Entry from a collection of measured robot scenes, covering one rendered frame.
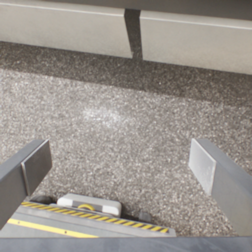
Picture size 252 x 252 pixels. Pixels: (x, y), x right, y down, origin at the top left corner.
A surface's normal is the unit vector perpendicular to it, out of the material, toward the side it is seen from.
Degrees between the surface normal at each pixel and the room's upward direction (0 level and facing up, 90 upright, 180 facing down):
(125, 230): 0
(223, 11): 90
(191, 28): 90
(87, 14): 90
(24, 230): 0
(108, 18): 90
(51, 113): 0
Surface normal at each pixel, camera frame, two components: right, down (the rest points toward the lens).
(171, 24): -0.20, 0.98
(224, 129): -0.13, -0.10
